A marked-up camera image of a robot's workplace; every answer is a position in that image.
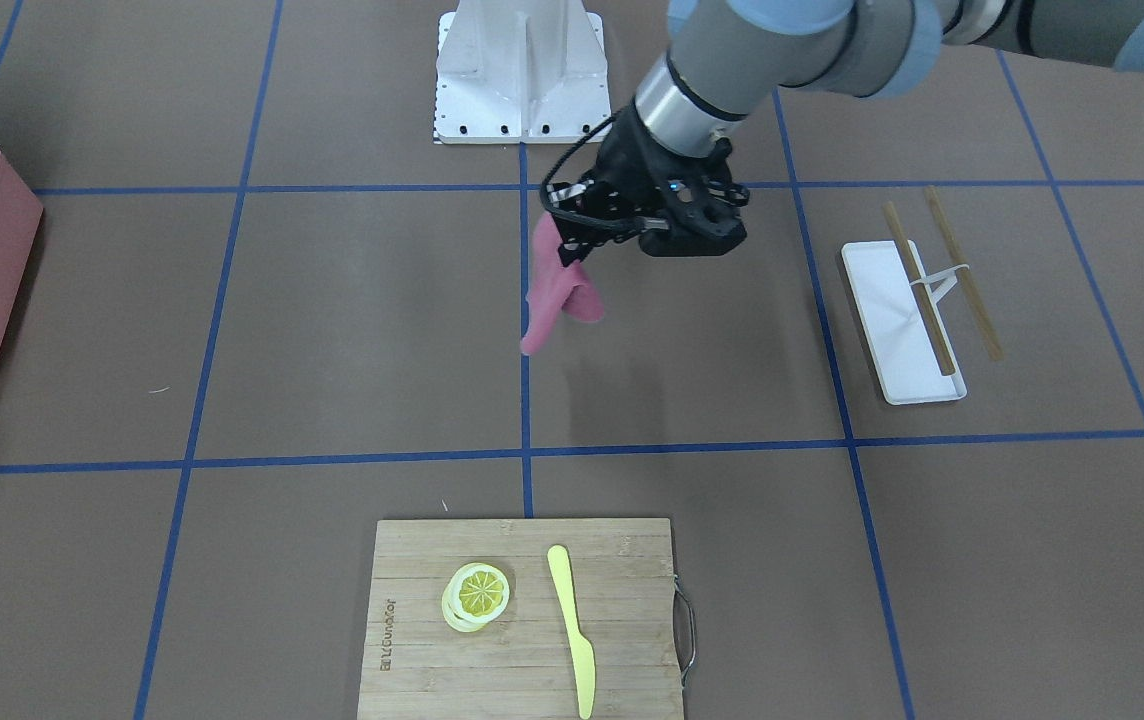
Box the bamboo cutting board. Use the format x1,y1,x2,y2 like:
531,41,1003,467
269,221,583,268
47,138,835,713
356,519,685,719

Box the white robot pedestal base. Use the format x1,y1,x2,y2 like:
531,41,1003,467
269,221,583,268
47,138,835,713
432,1,612,145

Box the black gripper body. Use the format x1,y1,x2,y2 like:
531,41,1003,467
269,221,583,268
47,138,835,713
543,105,750,258

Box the yellow lemon slice toy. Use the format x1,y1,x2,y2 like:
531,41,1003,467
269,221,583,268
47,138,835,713
440,562,511,633

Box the white rack tray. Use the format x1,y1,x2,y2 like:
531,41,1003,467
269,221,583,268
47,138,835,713
840,240,968,406

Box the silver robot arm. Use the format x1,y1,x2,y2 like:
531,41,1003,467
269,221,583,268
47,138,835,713
534,1,1144,270

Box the yellow plastic knife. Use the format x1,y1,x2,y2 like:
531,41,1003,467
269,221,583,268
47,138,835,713
546,544,598,719

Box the magenta wiping cloth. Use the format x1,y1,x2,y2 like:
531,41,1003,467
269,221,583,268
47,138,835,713
521,211,607,357

